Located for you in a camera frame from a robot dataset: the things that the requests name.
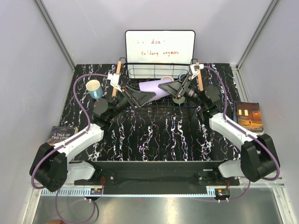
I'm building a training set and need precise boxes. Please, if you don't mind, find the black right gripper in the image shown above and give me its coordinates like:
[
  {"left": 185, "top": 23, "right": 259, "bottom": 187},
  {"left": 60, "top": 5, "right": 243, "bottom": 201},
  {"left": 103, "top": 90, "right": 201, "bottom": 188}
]
[{"left": 158, "top": 74, "right": 206, "bottom": 109}]

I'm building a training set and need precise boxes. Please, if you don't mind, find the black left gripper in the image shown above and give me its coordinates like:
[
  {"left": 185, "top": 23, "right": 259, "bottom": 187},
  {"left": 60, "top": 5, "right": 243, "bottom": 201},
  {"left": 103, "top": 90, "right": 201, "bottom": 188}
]
[{"left": 108, "top": 84, "right": 156, "bottom": 120}]

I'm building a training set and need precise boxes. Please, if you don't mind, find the green plastic cup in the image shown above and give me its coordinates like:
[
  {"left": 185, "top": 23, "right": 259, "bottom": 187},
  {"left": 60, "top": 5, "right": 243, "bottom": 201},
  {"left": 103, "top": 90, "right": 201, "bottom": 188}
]
[{"left": 172, "top": 97, "right": 185, "bottom": 106}]

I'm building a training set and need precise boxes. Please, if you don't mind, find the lavender plastic cup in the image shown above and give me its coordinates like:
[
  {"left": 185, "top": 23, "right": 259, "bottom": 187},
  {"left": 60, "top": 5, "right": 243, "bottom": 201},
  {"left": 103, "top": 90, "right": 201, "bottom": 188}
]
[{"left": 139, "top": 80, "right": 169, "bottom": 102}]

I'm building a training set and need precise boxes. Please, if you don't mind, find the light blue ceramic mug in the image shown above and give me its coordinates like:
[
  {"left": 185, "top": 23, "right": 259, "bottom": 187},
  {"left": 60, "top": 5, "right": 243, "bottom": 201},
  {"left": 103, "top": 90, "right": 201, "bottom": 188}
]
[{"left": 85, "top": 80, "right": 103, "bottom": 100}]

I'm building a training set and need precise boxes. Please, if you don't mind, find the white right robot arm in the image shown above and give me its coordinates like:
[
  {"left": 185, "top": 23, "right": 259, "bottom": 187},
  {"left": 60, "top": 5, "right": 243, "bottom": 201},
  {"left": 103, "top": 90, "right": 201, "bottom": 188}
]
[{"left": 158, "top": 78, "right": 280, "bottom": 185}]

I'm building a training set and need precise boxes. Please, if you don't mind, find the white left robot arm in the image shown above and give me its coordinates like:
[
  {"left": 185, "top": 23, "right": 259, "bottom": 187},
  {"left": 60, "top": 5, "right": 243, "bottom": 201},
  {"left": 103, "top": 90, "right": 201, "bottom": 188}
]
[{"left": 29, "top": 85, "right": 156, "bottom": 192}]

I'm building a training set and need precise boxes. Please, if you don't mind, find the mauve ceramic mug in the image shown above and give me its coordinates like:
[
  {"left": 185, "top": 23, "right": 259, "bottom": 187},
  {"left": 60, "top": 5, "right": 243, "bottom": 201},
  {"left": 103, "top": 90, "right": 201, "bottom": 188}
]
[{"left": 161, "top": 76, "right": 174, "bottom": 82}]

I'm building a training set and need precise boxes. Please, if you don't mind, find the dark blue ceramic mug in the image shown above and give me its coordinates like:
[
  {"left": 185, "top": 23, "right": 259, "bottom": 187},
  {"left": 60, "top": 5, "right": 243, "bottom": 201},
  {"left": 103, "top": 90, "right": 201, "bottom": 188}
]
[{"left": 178, "top": 73, "right": 187, "bottom": 80}]

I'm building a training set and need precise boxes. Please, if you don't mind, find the white whiteboard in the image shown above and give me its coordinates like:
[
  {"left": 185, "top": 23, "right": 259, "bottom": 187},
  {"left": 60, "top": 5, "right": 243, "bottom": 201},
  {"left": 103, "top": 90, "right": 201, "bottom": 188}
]
[{"left": 125, "top": 30, "right": 195, "bottom": 79}]

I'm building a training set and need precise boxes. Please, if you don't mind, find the dark night scene book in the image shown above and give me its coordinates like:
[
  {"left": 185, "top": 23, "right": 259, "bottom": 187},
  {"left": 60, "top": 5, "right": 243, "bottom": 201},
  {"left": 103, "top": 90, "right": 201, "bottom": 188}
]
[{"left": 233, "top": 101, "right": 264, "bottom": 135}]

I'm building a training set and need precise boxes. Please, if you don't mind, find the tale of two cities book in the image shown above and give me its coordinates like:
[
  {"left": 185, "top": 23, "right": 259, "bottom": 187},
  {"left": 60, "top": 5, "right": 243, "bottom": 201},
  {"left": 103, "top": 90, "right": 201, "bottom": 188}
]
[{"left": 47, "top": 126, "right": 78, "bottom": 145}]

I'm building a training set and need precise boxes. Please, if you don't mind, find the black wire dish rack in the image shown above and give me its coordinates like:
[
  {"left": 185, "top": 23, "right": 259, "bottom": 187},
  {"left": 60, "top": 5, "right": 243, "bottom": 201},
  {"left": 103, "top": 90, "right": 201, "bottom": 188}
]
[{"left": 119, "top": 57, "right": 196, "bottom": 116}]

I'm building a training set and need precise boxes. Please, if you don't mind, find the left wooden rack handle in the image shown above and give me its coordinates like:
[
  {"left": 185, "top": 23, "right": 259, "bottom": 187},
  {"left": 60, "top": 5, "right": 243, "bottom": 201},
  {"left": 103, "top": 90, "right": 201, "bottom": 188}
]
[{"left": 111, "top": 61, "right": 121, "bottom": 97}]

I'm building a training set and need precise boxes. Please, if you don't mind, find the wooden rack handle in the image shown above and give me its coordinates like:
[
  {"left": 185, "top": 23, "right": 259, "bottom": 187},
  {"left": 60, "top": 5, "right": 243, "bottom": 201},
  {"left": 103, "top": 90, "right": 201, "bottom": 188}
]
[
  {"left": 111, "top": 61, "right": 121, "bottom": 97},
  {"left": 196, "top": 62, "right": 204, "bottom": 91}
]

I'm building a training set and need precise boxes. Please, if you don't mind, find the right wooden rack handle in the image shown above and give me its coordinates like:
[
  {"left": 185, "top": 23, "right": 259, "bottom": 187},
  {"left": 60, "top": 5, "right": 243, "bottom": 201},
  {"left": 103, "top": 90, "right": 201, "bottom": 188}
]
[{"left": 196, "top": 62, "right": 204, "bottom": 91}]

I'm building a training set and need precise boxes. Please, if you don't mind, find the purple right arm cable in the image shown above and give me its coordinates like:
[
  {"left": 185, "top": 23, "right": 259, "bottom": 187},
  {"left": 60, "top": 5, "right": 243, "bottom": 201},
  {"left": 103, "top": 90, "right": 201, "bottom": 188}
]
[{"left": 200, "top": 65, "right": 281, "bottom": 203}]

